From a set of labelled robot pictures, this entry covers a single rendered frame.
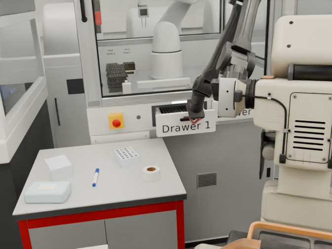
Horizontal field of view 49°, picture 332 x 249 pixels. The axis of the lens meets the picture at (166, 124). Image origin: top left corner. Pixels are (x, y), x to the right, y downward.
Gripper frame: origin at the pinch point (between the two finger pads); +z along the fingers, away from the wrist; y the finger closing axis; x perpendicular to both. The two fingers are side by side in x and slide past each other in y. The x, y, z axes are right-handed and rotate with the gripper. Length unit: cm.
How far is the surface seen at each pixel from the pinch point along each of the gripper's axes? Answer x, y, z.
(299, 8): -156, 182, 85
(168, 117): 11.2, 2.7, 0.7
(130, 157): 31.1, -16.4, 0.8
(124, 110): 31.1, 15.8, 9.8
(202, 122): -5.3, 0.4, 3.9
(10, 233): 91, -29, 40
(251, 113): -35.9, 10.5, 14.3
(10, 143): 83, -3, 2
